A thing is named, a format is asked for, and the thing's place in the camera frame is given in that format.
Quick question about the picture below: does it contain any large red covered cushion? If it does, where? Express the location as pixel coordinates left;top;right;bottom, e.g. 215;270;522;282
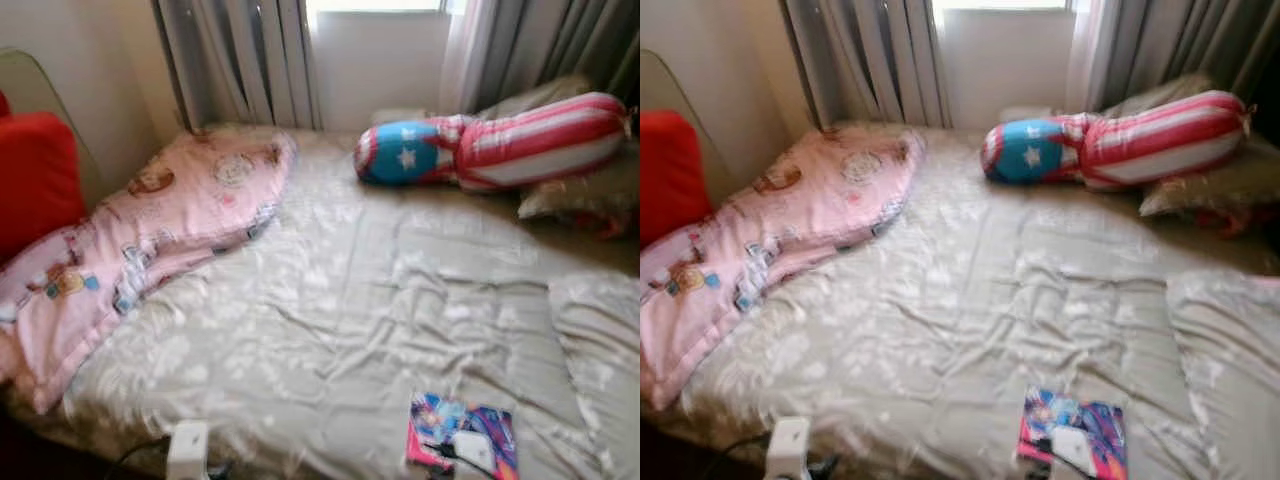
0;112;86;263
640;110;709;246

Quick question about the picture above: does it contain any pink cartoon print blanket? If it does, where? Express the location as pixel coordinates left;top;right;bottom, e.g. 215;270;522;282
640;125;926;411
0;128;298;413

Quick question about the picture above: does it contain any colourful comic book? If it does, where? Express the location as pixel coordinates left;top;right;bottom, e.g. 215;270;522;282
405;392;519;480
1017;386;1129;480

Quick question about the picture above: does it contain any beige floral bed sheet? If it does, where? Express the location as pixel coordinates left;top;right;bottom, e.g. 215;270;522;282
650;125;1280;480
5;125;641;480

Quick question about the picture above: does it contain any white quilted mattress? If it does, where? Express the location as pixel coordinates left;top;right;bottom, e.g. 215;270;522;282
0;48;101;206
640;48;736;196

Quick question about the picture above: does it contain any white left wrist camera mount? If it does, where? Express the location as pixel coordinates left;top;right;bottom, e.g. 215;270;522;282
165;420;211;480
765;417;813;480

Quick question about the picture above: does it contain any pink sheer curtain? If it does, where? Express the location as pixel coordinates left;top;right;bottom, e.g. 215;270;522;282
440;0;501;116
1065;0;1126;113

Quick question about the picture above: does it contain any window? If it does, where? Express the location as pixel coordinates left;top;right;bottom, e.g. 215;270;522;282
930;0;1091;13
305;0;466;15

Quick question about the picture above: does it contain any orange red cloth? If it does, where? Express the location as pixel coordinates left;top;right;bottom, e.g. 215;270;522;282
575;210;636;239
1215;205;1280;236

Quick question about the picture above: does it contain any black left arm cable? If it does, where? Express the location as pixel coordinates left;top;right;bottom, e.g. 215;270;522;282
105;435;171;480
715;432;771;471

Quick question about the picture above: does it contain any star and stripes bolster pillow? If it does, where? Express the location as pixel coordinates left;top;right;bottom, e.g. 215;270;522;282
353;92;631;191
981;90;1251;191

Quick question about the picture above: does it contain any grey curtain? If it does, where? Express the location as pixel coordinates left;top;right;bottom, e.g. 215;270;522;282
780;0;951;129
152;0;323;131
1100;0;1280;106
480;0;641;111

